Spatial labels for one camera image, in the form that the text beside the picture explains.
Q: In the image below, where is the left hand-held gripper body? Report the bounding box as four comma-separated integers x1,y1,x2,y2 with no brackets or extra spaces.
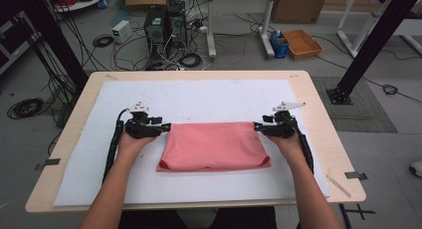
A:
123,102,164,140

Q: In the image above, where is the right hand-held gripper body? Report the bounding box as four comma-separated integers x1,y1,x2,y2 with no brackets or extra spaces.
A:
261,101,308,139

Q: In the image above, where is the pink tank top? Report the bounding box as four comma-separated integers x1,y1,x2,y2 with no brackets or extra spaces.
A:
156,120,273,173

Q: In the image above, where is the person's right hand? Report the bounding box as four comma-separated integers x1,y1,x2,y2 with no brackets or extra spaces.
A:
266,130,309,161

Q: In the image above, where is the person's left hand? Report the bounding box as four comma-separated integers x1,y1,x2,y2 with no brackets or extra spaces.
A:
116,130,157,161

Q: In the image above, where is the white felt mat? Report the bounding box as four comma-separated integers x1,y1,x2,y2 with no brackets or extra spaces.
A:
53,78,331,208

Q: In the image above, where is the blue box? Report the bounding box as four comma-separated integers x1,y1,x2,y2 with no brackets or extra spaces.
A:
269,30,291,60

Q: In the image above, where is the grey floor mat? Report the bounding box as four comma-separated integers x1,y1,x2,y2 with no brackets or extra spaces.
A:
311,76,398,134

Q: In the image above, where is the orange basket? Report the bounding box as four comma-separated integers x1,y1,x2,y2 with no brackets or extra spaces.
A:
282,28,324,61

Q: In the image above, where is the black tape strip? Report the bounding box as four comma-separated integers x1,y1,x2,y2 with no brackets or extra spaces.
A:
35,157,62,171
343,170,369,182

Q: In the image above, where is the black computer tower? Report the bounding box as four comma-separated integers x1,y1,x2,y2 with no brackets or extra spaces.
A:
143,5,168,60
166,1,188,50

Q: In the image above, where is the person's right leg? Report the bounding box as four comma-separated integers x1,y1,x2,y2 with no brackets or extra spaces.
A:
208,206,277,229

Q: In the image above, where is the person's leg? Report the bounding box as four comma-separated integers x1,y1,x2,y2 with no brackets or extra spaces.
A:
208,206,277,229
118,208,187,229

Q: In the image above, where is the person's left leg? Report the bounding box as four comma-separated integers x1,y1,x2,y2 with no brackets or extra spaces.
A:
118,208,187,229

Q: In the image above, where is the small white device box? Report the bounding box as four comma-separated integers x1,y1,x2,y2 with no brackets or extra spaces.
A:
110,19,133,45

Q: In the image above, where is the large closed cardboard box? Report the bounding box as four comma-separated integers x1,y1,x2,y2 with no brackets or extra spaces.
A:
271,0,329,25

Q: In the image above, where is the black metal stand beam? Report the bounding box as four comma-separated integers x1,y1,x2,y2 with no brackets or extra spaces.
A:
325,0,422,107
12,0,90,92

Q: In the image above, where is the round white table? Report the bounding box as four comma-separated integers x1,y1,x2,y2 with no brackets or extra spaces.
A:
42,0,109,14

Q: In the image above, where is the dark metal rack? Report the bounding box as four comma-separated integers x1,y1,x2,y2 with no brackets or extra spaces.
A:
0,9,42,76

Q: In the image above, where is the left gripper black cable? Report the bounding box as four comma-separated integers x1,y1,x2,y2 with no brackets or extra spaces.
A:
102,108,130,184

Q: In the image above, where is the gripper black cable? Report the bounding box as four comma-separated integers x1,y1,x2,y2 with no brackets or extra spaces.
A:
102,108,130,184
288,116,316,175

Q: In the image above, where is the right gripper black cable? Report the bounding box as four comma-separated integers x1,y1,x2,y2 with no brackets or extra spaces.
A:
288,116,316,175

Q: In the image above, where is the small coiled black cable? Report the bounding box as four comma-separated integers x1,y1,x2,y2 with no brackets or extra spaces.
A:
382,84,399,96

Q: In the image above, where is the white metal frame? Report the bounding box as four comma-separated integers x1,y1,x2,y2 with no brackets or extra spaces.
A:
335,0,422,58

